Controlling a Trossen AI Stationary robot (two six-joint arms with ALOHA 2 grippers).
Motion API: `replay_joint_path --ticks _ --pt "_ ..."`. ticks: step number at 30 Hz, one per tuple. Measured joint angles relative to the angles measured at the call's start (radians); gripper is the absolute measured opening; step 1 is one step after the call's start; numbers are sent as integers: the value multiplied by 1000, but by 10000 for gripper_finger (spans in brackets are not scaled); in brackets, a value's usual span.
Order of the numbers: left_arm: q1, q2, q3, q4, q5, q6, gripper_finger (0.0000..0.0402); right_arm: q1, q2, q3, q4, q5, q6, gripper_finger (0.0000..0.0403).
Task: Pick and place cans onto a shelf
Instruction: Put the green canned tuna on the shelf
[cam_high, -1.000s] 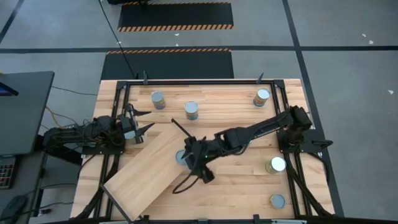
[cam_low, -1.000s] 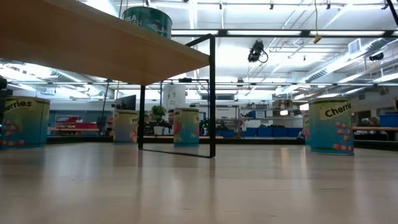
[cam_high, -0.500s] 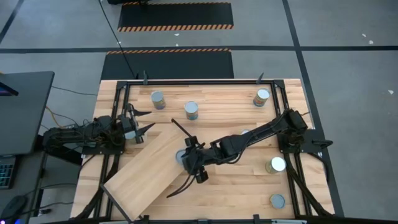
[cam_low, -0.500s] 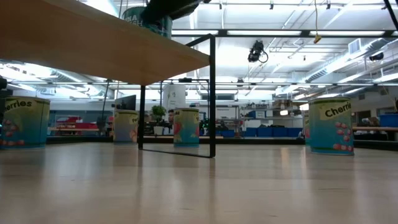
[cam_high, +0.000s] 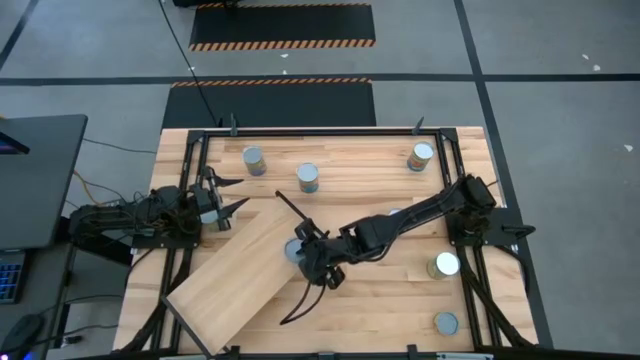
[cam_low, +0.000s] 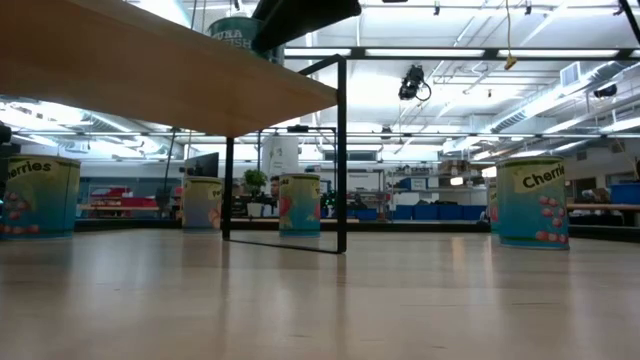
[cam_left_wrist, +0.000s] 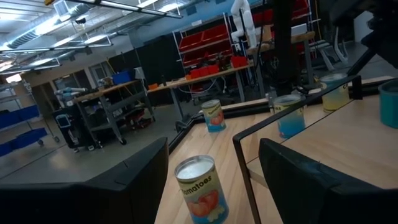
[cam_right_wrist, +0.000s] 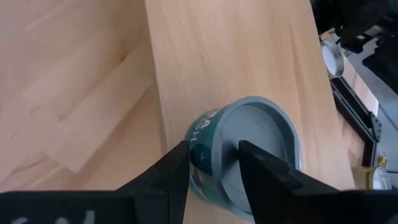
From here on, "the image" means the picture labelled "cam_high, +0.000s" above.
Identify black aluminium table frame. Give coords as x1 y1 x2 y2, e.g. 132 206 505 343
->
117 127 541 360

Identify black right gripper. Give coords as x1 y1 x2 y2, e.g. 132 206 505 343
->
292 218 354 292

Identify tin can with peach print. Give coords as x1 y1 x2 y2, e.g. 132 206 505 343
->
242 145 268 177

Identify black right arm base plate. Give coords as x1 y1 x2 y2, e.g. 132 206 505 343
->
444 207 536 247

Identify thin black cable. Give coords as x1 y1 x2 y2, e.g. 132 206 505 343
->
82 137 158 155

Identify green-teal label tin can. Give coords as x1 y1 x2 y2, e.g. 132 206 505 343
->
433 311 460 337

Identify black hazard-striped floor mat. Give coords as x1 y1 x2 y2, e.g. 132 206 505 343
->
160 77 377 129
188 2 377 52

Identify yellow cable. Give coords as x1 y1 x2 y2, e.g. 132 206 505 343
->
73 169 101 206

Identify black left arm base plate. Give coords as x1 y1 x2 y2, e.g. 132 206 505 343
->
130 219 204 250

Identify olive label tin can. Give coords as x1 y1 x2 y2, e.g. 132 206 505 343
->
426 251 461 281

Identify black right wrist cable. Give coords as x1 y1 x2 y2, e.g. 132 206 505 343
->
278 282 329 326

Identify dark green label tin can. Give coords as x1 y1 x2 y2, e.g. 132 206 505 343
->
283 237 306 265

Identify black floor cable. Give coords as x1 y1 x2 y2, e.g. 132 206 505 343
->
157 0 224 127

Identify grey keyboard table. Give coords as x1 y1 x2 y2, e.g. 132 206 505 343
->
0 243 79 360

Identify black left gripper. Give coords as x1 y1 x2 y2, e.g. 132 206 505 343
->
191 166 250 233

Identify tomatoes label tin can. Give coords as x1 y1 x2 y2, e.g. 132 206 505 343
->
406 141 435 173

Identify cherries label tin can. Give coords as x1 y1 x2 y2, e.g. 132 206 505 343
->
200 208 224 232

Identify desk computer screen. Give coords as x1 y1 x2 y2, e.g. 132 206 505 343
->
0 130 30 156

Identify tin can with red fruit print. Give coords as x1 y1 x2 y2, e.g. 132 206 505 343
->
296 162 321 195

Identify backlit keyboard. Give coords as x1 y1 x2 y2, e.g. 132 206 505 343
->
0 249 26 305

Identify black computer mouse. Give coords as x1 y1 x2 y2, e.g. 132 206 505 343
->
1 313 45 354

